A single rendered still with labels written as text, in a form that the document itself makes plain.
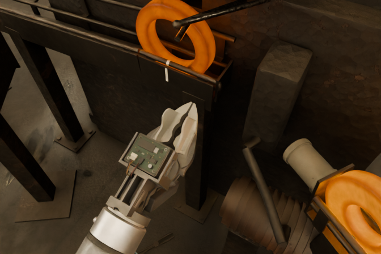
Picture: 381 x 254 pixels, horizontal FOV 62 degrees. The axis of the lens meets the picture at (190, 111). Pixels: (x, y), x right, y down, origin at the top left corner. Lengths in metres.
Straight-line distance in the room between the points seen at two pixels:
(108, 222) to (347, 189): 0.36
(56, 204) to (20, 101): 0.62
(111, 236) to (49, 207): 0.91
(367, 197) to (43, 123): 1.39
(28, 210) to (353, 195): 1.16
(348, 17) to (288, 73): 0.13
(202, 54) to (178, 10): 0.10
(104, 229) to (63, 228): 0.85
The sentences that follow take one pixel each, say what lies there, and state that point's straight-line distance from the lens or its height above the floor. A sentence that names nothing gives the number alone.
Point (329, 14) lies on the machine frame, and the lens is 0.61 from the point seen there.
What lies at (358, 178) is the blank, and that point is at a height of 0.76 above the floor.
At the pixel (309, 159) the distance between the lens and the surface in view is 0.61.
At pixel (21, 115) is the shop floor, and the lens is 1.70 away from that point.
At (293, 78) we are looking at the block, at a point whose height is 0.80.
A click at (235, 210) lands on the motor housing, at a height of 0.51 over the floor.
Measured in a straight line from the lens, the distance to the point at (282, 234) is 0.68.
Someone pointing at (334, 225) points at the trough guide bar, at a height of 0.68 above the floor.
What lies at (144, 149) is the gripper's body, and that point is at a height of 0.78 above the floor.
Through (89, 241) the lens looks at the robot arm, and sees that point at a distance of 0.50.
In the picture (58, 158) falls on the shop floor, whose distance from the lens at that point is 1.49.
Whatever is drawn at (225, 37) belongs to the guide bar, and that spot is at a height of 0.76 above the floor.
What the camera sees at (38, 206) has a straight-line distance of 1.40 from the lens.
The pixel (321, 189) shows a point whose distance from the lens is 0.59.
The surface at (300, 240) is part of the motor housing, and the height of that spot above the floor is 0.52.
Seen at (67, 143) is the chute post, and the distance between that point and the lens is 1.50.
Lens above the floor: 1.19
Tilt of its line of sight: 51 degrees down
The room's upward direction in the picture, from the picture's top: straight up
